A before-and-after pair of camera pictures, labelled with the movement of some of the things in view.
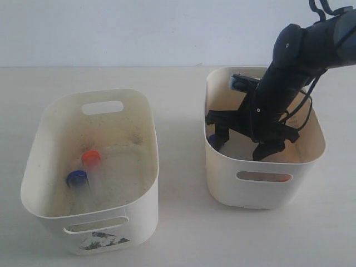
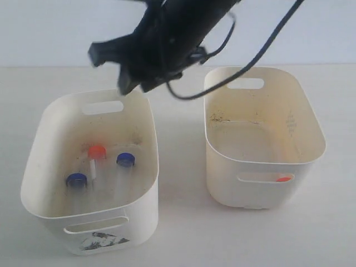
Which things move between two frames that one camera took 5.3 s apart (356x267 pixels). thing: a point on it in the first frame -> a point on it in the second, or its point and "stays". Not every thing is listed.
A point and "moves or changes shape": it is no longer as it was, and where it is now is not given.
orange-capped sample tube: [91, 161] moves or changes shape
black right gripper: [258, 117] -> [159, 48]
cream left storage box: [92, 172] stays
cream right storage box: [234, 178] stays
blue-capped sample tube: [215, 141] -> [125, 162]
